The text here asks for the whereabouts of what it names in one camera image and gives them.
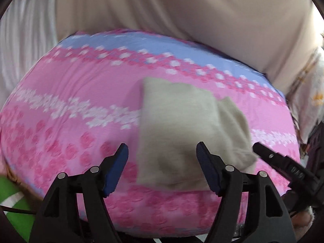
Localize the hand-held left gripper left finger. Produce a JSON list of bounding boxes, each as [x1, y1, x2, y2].
[[29, 143, 129, 243]]

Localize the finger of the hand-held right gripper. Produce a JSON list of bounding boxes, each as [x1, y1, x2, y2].
[[253, 142, 290, 175]]

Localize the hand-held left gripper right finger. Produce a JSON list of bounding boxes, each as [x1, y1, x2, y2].
[[196, 142, 296, 243]]

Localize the cream sweater with black hearts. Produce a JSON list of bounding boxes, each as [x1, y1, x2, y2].
[[136, 77, 258, 191]]

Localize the pink floral bed sheet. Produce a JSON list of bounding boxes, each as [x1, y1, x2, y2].
[[0, 29, 302, 238]]

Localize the white floral cloth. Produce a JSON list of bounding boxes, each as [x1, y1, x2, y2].
[[286, 47, 324, 143]]

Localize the green plastic item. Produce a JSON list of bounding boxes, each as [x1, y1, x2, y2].
[[0, 176, 37, 242]]

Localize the beige draped cloth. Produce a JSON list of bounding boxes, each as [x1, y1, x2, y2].
[[56, 0, 324, 97]]

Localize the white pleated curtain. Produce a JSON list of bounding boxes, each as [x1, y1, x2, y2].
[[0, 0, 60, 107]]

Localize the black cable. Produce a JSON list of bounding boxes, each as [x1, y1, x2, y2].
[[4, 206, 36, 215]]

